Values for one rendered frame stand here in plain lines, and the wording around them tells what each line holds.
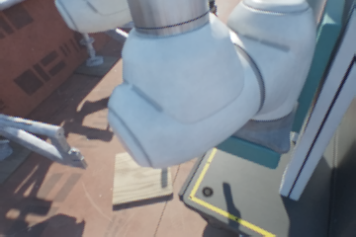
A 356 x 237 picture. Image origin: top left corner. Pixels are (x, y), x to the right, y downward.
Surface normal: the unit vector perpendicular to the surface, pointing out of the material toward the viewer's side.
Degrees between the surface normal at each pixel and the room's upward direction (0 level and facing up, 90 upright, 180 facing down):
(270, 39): 85
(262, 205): 0
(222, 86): 77
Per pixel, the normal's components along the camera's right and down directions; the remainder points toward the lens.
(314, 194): -0.08, -0.74
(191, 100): 0.34, 0.33
